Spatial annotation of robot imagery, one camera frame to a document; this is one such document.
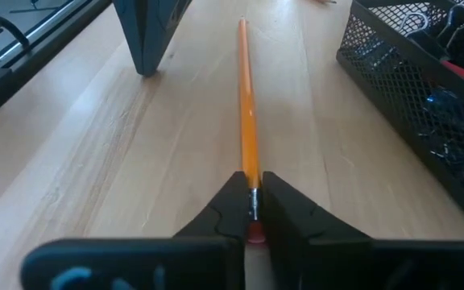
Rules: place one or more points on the black binder clip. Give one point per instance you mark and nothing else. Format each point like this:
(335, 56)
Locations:
(427, 42)
(449, 34)

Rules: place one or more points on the black aluminium table frame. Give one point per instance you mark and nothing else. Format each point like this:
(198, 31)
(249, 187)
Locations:
(34, 56)

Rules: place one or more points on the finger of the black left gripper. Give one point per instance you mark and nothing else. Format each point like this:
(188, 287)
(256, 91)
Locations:
(163, 28)
(135, 28)

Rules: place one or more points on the black mesh desk organizer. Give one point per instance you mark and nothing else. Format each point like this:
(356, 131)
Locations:
(397, 100)

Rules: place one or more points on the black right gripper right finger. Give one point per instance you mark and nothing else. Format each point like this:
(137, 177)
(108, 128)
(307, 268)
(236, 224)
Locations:
(336, 262)

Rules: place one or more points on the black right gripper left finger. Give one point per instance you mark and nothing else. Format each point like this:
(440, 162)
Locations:
(155, 262)

